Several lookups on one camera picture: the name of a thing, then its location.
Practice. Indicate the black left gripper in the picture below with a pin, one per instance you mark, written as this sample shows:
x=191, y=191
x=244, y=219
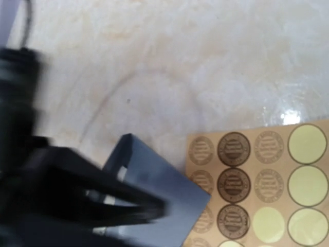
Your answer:
x=44, y=201

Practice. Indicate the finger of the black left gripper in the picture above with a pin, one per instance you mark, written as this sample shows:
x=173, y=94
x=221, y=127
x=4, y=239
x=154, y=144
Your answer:
x=81, y=172
x=105, y=215

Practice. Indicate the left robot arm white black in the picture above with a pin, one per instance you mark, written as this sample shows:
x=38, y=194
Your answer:
x=20, y=71

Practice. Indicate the round sticker sheet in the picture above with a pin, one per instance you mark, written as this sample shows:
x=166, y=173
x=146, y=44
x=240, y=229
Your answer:
x=267, y=186

